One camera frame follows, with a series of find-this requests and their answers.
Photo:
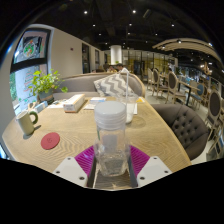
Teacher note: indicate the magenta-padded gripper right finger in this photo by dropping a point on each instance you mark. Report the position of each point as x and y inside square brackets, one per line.
[140, 160]

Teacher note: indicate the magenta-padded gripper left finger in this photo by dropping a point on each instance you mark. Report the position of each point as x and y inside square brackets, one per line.
[83, 160]

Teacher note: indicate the clear plastic water bottle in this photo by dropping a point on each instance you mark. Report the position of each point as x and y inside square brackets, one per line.
[111, 143]

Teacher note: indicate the flat round red coaster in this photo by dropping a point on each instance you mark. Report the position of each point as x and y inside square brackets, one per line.
[50, 140]

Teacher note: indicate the grey tufted armchair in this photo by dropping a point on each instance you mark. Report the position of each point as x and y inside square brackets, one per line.
[183, 128]

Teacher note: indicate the printed paper leaflet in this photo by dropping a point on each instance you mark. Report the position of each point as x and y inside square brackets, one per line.
[93, 104]

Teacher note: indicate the white tissue box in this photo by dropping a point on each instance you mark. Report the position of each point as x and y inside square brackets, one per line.
[74, 102]

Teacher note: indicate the yellow card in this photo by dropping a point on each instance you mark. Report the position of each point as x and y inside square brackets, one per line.
[140, 99]

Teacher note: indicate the blue card stand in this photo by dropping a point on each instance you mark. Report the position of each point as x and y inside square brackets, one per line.
[41, 107]

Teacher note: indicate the grey curved sofa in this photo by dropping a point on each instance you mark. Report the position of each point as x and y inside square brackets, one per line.
[80, 83]

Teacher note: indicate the grey chevron cushion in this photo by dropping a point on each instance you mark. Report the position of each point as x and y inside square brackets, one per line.
[111, 85]

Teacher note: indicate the group of dining chairs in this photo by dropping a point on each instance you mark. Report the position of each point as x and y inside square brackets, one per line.
[186, 90]

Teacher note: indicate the green potted plant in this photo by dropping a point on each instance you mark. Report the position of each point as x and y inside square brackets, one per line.
[45, 83]

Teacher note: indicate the person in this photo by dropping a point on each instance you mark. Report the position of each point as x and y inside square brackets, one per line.
[111, 69]
[122, 69]

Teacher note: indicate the dark-framed window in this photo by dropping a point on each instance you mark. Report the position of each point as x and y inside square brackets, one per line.
[28, 66]

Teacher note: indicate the group of ceiling lights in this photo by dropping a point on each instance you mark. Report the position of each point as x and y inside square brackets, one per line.
[133, 11]

